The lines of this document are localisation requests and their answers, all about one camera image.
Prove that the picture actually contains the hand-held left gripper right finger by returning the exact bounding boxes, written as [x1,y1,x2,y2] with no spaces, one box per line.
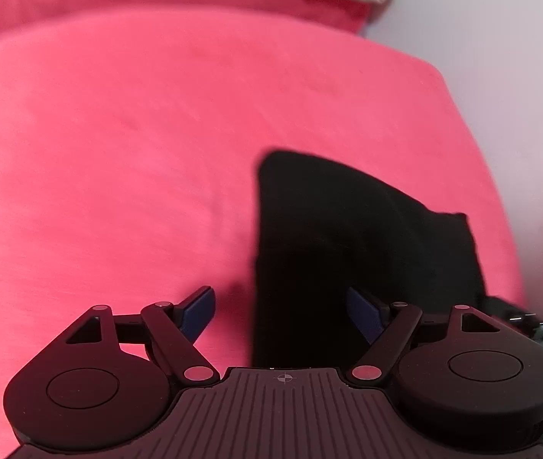
[345,286,507,386]

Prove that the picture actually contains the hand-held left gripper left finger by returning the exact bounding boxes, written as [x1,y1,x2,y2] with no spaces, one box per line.
[63,286,221,386]

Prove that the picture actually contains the black pants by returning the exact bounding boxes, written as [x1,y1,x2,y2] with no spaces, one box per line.
[251,150,488,369]

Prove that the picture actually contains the pink blanket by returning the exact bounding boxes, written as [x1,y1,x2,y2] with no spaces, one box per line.
[0,7,529,459]

